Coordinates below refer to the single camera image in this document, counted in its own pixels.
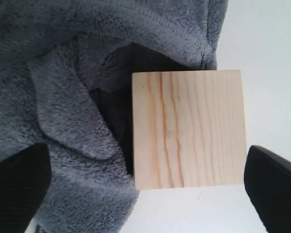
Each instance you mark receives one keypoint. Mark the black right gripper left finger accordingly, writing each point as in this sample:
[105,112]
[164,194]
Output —
[24,181]

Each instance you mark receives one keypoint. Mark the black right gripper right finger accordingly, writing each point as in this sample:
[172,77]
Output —
[267,181]

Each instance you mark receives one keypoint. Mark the light wooden cube block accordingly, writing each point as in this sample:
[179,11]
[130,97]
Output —
[188,129]

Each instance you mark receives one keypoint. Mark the grey-blue fleece towel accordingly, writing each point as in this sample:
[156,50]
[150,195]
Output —
[65,79]

